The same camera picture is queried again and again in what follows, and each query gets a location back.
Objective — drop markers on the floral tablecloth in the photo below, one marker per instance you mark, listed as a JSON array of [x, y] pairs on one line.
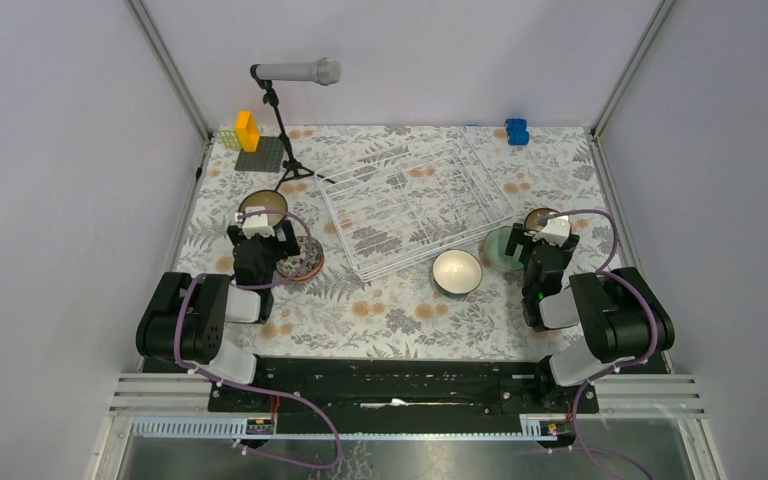
[[403, 315]]

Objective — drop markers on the blue white patterned bowl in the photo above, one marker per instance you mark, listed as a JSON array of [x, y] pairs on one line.
[[306, 264]]

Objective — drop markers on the grey toy baseplate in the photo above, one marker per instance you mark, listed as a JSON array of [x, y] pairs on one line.
[[267, 158]]

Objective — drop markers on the grey microphone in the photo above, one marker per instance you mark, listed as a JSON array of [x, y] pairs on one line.
[[323, 72]]

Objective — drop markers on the teal and cream bowl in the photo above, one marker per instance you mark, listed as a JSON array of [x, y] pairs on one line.
[[456, 273]]

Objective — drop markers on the white wire dish rack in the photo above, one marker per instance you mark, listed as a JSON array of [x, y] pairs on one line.
[[399, 205]]

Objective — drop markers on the mint green bowl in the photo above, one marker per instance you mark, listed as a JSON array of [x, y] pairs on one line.
[[495, 246]]

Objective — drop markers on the blue toy brick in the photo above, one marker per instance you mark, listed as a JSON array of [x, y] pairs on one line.
[[517, 133]]

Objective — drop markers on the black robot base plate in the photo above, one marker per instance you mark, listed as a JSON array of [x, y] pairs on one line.
[[386, 396]]

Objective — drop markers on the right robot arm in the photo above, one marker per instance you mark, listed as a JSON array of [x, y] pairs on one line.
[[622, 321]]

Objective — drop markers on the black gold-rimmed bowl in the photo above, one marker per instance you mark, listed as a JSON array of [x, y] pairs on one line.
[[538, 218]]

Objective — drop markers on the black microphone tripod stand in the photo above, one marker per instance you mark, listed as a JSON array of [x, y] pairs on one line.
[[294, 170]]

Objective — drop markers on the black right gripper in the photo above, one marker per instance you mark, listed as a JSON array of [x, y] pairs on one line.
[[518, 236]]

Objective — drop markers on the dark teal floral bowl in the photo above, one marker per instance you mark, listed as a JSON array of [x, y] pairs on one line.
[[270, 200]]

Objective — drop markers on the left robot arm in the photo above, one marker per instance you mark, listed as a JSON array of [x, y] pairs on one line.
[[185, 318]]

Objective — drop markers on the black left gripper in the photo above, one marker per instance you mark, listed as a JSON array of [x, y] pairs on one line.
[[287, 246]]

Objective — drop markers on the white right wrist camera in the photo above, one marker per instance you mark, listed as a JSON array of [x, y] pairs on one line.
[[556, 232]]

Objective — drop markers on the light green toy brick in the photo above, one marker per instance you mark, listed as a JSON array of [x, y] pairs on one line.
[[229, 139]]

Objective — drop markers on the yellow toy brick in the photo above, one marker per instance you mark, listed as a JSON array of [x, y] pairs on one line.
[[247, 131]]

